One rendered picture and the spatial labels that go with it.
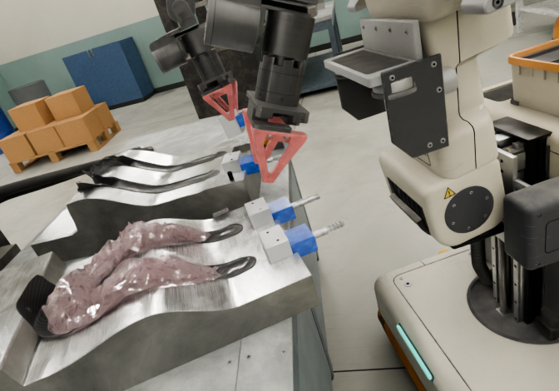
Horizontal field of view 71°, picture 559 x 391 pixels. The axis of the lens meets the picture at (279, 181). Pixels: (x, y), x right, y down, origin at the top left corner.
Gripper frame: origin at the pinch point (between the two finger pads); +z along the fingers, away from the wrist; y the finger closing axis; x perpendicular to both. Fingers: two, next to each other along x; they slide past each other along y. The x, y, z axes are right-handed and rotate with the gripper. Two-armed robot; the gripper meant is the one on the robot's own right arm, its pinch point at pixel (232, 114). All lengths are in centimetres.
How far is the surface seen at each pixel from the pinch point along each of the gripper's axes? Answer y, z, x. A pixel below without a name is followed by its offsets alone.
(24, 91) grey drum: -534, -117, -418
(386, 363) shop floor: -16, 98, 7
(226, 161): 12.8, 7.1, -2.5
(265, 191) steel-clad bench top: 5.7, 18.6, 0.5
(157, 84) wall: -677, -47, -264
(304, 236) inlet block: 37.3, 17.2, 10.4
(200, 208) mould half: 16.7, 13.2, -10.8
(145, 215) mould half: 17.0, 10.0, -22.2
